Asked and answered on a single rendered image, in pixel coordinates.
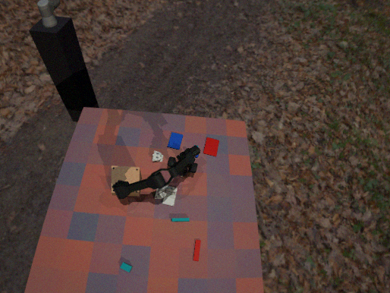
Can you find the red flat bar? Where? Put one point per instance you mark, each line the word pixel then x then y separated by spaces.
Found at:
pixel 196 251

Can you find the red flat rectangular plate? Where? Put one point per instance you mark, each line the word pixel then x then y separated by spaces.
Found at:
pixel 211 147

